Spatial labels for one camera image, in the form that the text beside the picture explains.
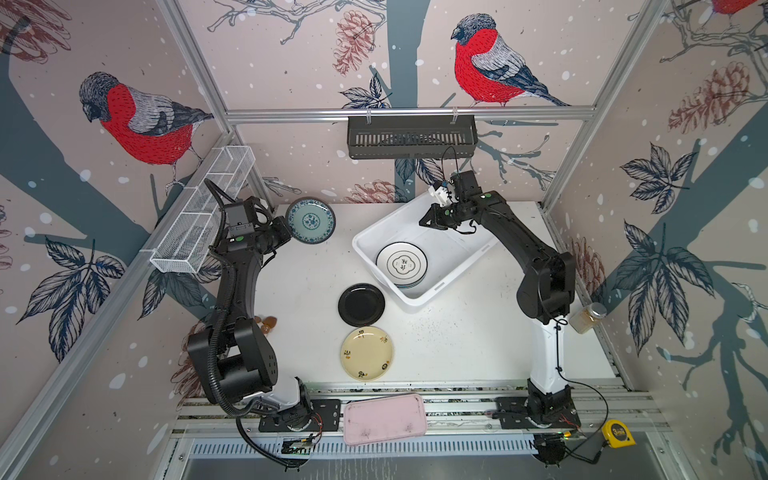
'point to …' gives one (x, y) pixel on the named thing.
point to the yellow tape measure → (617, 434)
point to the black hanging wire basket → (412, 139)
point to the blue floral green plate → (311, 220)
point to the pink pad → (384, 418)
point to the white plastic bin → (450, 253)
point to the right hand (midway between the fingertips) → (420, 224)
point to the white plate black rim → (404, 263)
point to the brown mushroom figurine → (267, 324)
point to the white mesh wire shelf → (193, 224)
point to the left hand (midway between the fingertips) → (289, 224)
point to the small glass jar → (584, 320)
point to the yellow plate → (367, 353)
